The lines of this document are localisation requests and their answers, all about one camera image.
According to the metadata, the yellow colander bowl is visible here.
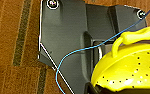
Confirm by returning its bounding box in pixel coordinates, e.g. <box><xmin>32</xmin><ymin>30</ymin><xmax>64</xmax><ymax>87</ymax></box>
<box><xmin>90</xmin><ymin>26</ymin><xmax>150</xmax><ymax>94</ymax></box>

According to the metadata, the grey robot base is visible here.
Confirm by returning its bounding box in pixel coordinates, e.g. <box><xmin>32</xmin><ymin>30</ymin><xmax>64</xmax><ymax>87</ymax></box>
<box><xmin>36</xmin><ymin>0</ymin><xmax>150</xmax><ymax>94</ymax></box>

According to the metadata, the thin blue cable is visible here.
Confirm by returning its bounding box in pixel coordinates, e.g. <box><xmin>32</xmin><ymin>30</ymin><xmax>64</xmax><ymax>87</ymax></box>
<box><xmin>54</xmin><ymin>13</ymin><xmax>150</xmax><ymax>94</ymax></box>

